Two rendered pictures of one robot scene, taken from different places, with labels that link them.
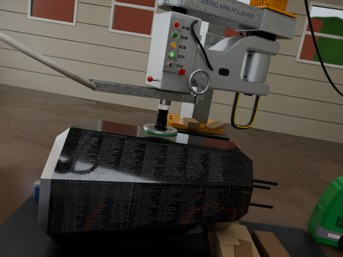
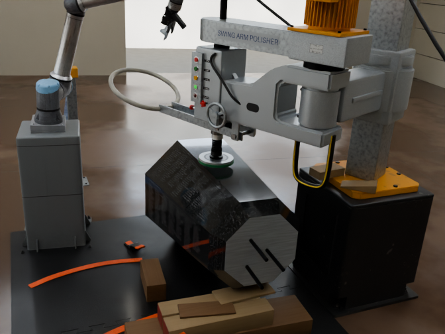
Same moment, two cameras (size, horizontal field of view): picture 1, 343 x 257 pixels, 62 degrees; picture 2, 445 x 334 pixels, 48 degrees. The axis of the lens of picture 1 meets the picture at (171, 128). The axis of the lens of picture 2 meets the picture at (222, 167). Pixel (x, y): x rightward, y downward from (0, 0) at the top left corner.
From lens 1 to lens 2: 2.84 m
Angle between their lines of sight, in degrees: 68
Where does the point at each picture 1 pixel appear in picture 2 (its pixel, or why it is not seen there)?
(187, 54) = (212, 87)
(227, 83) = (258, 121)
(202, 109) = (363, 159)
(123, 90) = (176, 114)
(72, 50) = not seen: outside the picture
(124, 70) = not seen: outside the picture
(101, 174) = (161, 180)
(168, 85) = (198, 114)
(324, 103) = not seen: outside the picture
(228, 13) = (246, 42)
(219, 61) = (246, 95)
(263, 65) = (306, 103)
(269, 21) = (298, 46)
